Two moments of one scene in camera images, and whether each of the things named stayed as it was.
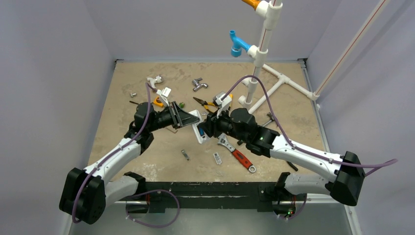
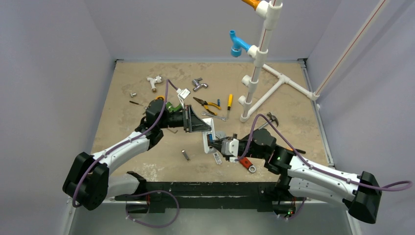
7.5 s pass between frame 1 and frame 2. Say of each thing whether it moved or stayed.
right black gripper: moved
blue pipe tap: stayed
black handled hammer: stayed
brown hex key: stayed
